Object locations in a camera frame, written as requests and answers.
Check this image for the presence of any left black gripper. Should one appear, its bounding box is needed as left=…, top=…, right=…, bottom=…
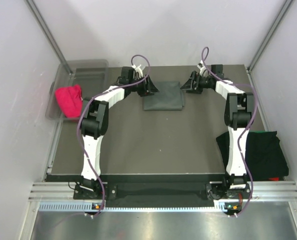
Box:
left=128, top=73, right=159, bottom=97

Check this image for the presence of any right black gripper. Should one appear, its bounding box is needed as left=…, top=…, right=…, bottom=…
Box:
left=179, top=71, right=213, bottom=95

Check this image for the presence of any grey t shirt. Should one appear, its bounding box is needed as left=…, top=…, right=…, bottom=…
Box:
left=143, top=81, right=185, bottom=111

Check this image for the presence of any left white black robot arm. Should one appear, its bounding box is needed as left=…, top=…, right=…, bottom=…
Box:
left=78, top=64, right=159, bottom=199

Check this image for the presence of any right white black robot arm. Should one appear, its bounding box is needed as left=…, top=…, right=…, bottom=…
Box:
left=180, top=62, right=255, bottom=198

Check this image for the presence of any clear plastic bin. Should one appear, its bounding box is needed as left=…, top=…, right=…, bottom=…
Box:
left=45, top=59, right=109, bottom=121

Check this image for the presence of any green folded t shirt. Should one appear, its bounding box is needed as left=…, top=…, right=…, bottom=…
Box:
left=252, top=130, right=277, bottom=134

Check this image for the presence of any black folded t shirt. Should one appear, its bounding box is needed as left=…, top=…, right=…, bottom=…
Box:
left=216, top=131, right=290, bottom=182

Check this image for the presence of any red folded t shirt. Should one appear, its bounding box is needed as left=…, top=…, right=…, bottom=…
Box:
left=268, top=177, right=280, bottom=182

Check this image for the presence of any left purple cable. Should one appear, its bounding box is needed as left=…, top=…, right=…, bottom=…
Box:
left=76, top=54, right=151, bottom=218

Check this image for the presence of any purple cable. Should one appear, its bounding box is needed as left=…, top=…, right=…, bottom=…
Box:
left=76, top=54, right=151, bottom=218
left=200, top=46, right=259, bottom=218

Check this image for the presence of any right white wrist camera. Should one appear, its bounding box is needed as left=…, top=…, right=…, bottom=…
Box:
left=197, top=60, right=208, bottom=77

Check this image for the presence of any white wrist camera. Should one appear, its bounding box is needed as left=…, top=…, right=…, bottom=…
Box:
left=197, top=60, right=208, bottom=77
left=132, top=64, right=144, bottom=79

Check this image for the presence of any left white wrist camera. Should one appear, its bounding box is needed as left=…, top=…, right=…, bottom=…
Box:
left=132, top=64, right=144, bottom=79

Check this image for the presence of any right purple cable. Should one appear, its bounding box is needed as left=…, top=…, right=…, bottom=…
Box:
left=200, top=46, right=259, bottom=218

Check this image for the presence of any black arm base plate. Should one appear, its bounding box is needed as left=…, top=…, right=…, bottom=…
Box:
left=71, top=173, right=251, bottom=208

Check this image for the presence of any slotted grey cable duct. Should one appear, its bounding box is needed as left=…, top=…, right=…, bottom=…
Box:
left=37, top=201, right=242, bottom=213

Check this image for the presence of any aluminium frame rail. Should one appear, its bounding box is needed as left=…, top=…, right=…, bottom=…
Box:
left=28, top=181, right=297, bottom=202

